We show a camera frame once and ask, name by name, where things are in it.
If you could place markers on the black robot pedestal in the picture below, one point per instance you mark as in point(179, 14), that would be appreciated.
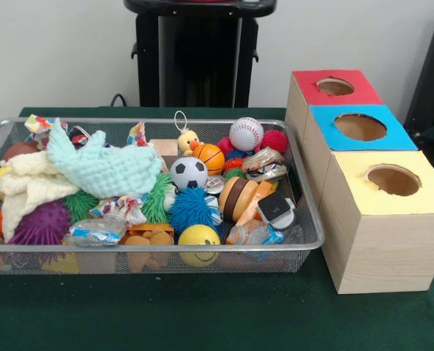
point(194, 66)

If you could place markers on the blue fuzzy puffer ball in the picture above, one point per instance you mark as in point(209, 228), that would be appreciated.
point(192, 208)

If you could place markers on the mint green knitted cloth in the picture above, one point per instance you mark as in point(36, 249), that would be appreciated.
point(103, 168)

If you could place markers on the toy hamburger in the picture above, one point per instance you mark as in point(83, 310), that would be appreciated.
point(238, 197)

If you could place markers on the wooden box with three holes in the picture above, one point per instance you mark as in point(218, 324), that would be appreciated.
point(385, 248)

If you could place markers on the yellow duck plush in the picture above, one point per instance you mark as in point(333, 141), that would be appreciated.
point(187, 140)

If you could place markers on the cream knitted cloth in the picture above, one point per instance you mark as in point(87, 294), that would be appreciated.
point(26, 197)

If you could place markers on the purple spiky ball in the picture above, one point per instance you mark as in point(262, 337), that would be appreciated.
point(44, 223)

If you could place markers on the black and white soccer ball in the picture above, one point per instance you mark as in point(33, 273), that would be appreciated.
point(189, 172)

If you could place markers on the small orange basketball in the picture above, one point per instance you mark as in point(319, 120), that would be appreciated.
point(211, 157)

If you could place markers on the yellow smiley ball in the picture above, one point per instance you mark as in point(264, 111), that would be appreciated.
point(196, 235)

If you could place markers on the white baseball with red stitching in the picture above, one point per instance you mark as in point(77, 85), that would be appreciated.
point(246, 134)

